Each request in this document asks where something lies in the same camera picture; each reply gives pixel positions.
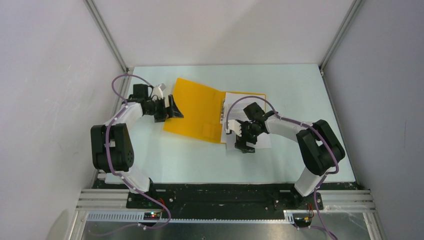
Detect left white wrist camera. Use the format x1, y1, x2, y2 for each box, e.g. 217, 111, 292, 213
151, 83, 166, 100

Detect aluminium frame rail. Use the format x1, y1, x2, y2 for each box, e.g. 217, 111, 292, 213
66, 184, 386, 240

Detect metal folder clip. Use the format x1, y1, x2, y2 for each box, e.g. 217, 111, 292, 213
220, 99, 228, 125

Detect left aluminium corner post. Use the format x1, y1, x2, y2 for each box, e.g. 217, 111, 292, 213
82, 0, 129, 74

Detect aluminium corner post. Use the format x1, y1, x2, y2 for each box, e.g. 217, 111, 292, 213
82, 0, 129, 74
319, 0, 365, 75

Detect left controller board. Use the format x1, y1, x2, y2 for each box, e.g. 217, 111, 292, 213
143, 211, 162, 221

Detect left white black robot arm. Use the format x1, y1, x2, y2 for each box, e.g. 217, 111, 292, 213
90, 83, 184, 208

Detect controller board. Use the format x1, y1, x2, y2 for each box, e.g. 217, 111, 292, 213
293, 217, 312, 229
143, 211, 162, 221

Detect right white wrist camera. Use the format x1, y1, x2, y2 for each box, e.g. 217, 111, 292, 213
225, 119, 242, 137

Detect orange file folder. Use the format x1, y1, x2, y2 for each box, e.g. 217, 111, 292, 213
163, 77, 267, 145

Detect white paper sheet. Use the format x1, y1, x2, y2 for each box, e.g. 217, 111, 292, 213
220, 92, 273, 149

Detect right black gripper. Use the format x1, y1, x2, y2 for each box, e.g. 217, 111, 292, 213
234, 119, 263, 153

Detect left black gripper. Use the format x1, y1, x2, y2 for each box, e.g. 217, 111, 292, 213
145, 94, 184, 123

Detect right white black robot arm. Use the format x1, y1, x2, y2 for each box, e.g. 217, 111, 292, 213
225, 102, 346, 209

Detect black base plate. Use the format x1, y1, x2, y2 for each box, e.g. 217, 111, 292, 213
92, 181, 360, 220

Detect right aluminium corner post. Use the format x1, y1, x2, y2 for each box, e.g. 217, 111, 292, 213
319, 0, 365, 75

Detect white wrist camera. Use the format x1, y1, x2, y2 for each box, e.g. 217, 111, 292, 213
151, 83, 166, 100
225, 119, 242, 137

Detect right controller board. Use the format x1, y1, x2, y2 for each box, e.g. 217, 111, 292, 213
293, 217, 312, 229

